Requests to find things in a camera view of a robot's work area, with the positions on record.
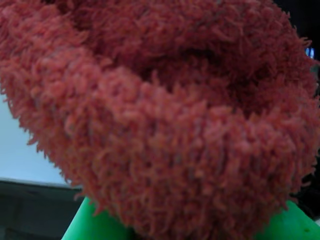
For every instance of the orange fuzzy sock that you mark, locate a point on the orange fuzzy sock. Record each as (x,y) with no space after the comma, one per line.
(160,112)

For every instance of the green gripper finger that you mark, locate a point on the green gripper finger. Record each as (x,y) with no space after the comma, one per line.
(82,225)

